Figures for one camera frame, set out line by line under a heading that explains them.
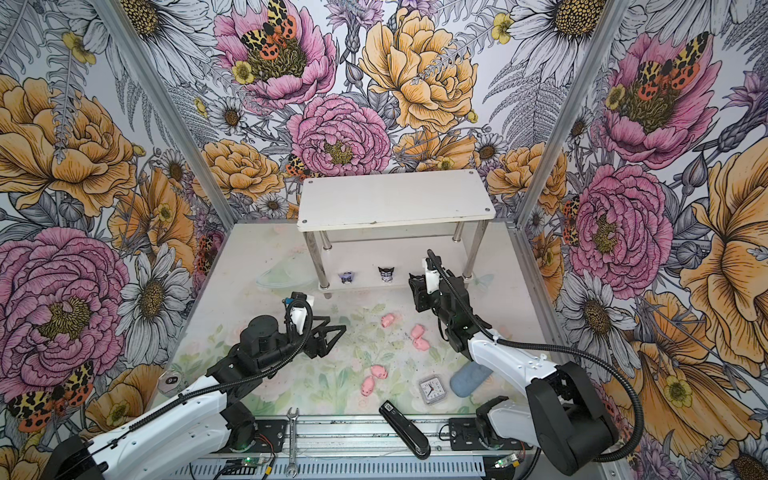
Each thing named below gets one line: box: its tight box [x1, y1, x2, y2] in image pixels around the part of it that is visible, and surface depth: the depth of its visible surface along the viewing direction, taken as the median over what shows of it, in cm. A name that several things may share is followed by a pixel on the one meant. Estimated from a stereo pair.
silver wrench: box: [286, 407, 300, 478], surface depth 74 cm
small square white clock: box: [420, 377, 446, 404], surface depth 81 cm
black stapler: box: [379, 400, 431, 460], surface depth 73 cm
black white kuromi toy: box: [377, 266, 395, 283], surface depth 96 cm
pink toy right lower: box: [413, 337, 430, 351], surface depth 91 cm
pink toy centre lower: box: [361, 376, 375, 397], surface depth 83 cm
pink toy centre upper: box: [371, 365, 389, 380], surface depth 85 cm
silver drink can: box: [158, 370, 186, 396], surface depth 71 cm
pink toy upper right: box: [411, 324, 425, 339], surface depth 93 cm
